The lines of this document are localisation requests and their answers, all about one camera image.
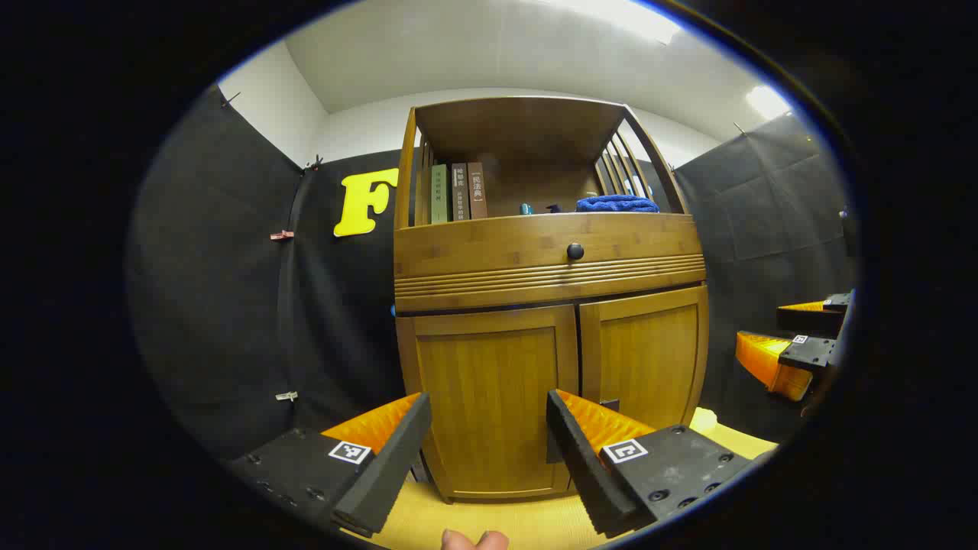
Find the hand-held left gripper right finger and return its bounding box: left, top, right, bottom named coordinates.
left=545, top=388, right=774, bottom=539

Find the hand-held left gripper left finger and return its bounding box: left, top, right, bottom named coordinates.
left=225, top=392, right=433, bottom=539

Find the wooden cabinet door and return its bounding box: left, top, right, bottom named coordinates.
left=578, top=284, right=710, bottom=440
left=396, top=304, right=581, bottom=501

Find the wooden double-door shoe cabinet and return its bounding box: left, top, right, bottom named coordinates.
left=392, top=95, right=710, bottom=503

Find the wooden cabinet drawer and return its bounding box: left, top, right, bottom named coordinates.
left=394, top=212, right=704, bottom=280

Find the blue folded towel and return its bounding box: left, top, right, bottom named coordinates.
left=575, top=195, right=660, bottom=214

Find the black backdrop cloth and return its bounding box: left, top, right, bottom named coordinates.
left=126, top=82, right=858, bottom=461

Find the green book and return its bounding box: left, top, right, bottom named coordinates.
left=430, top=163, right=451, bottom=225

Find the dark brown book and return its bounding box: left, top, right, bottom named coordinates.
left=450, top=162, right=469, bottom=223

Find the reddish brown book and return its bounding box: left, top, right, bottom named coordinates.
left=467, top=161, right=488, bottom=221

